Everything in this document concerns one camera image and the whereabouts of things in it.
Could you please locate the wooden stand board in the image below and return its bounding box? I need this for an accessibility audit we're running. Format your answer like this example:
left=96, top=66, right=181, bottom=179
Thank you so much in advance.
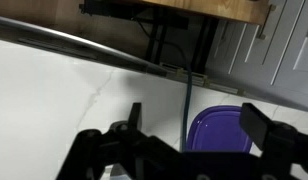
left=140, top=0, right=272, bottom=26

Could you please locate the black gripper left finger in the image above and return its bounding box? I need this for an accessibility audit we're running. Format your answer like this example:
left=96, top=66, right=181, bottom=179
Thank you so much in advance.
left=55, top=102, right=182, bottom=180

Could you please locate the silver dishwasher handle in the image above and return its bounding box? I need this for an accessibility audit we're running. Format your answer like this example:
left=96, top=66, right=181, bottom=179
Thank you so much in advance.
left=0, top=14, right=170, bottom=78

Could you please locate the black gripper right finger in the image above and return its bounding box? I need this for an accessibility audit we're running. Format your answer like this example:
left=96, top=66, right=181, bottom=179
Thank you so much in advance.
left=240, top=102, right=308, bottom=180

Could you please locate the pale shaker cabinet front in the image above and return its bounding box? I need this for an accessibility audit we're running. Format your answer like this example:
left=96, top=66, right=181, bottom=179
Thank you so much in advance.
left=205, top=0, right=308, bottom=113

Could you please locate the purple plastic lid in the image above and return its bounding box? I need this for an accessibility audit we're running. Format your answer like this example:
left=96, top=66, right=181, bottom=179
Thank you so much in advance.
left=186, top=105, right=254, bottom=154

